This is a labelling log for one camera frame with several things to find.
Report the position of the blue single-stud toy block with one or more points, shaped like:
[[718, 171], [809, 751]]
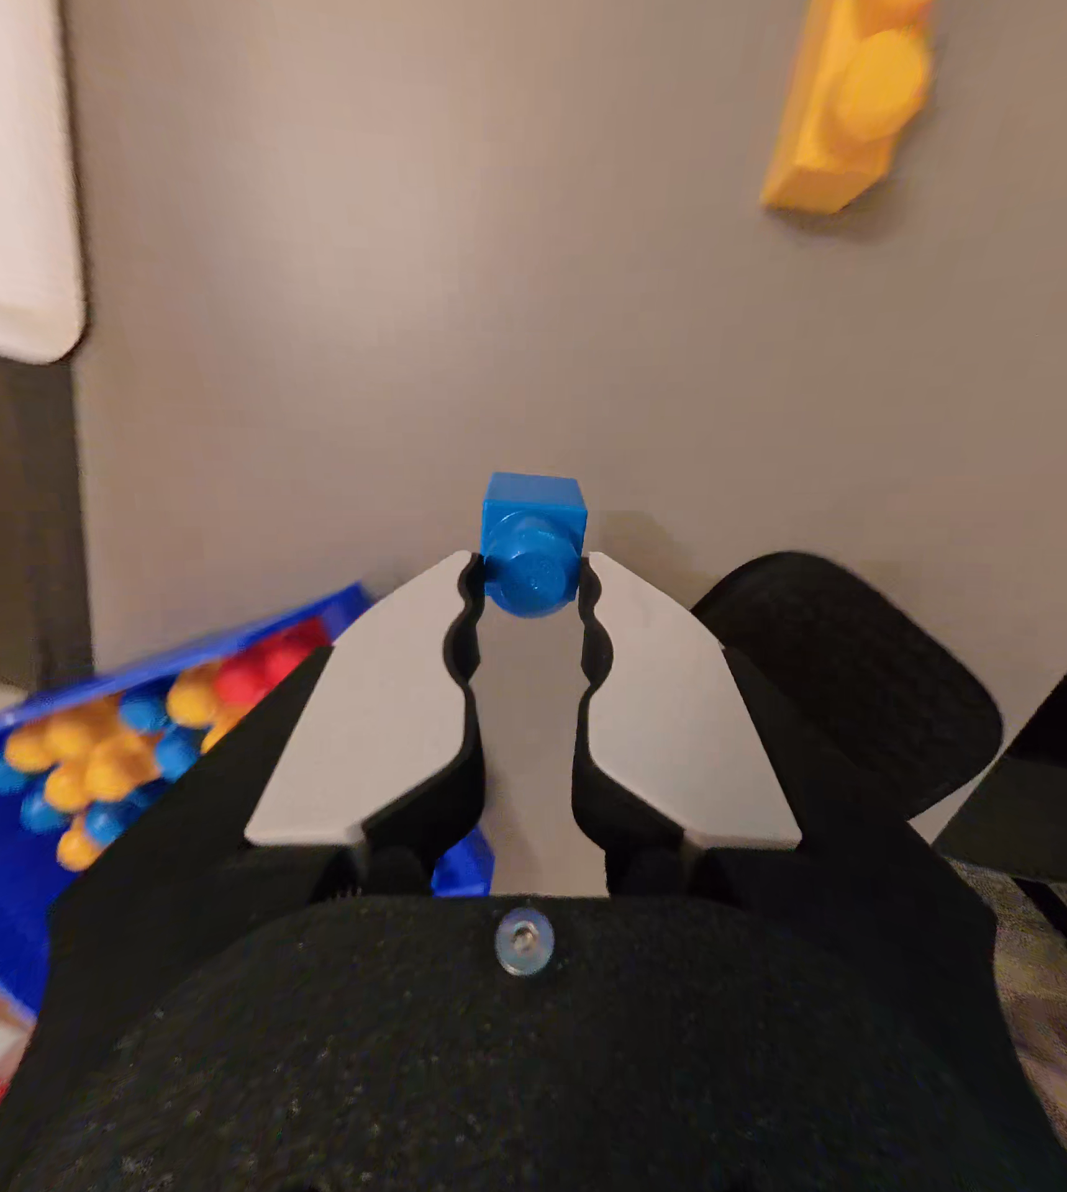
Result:
[[532, 558]]

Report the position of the black office chair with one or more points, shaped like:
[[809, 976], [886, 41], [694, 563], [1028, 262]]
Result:
[[1036, 791]]

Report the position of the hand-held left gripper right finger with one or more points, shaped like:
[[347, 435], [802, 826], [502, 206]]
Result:
[[682, 727]]

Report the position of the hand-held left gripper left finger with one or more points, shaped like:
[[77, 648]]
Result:
[[365, 727]]

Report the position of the black pad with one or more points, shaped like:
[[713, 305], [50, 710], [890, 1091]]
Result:
[[849, 670]]

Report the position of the pile of colourful toy blocks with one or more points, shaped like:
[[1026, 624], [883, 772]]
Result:
[[94, 764]]

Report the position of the yellow toy block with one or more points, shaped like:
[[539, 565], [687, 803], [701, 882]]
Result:
[[849, 112]]

